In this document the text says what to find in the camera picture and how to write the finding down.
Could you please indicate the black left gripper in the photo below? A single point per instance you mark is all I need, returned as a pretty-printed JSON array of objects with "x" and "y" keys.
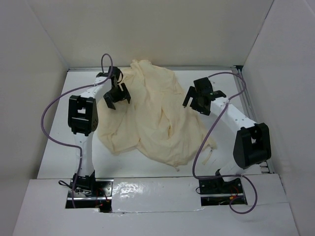
[{"x": 123, "y": 95}]

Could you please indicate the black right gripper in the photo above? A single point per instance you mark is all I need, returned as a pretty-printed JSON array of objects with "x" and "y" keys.
[{"x": 192, "y": 93}]

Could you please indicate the cream yellow jacket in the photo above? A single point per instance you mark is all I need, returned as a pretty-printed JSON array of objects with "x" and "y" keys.
[{"x": 154, "y": 121}]

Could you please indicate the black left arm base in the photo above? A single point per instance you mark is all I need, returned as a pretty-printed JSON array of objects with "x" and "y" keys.
[{"x": 89, "y": 192}]

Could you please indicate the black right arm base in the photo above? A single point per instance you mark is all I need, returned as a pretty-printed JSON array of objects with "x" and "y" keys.
[{"x": 217, "y": 192}]

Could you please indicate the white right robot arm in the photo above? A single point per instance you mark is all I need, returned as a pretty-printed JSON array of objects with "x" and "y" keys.
[{"x": 252, "y": 140}]

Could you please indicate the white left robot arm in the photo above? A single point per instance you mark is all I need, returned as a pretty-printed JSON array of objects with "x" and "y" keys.
[{"x": 83, "y": 121}]

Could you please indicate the aluminium frame rail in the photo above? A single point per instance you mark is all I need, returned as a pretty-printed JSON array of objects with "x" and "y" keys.
[{"x": 249, "y": 112}]

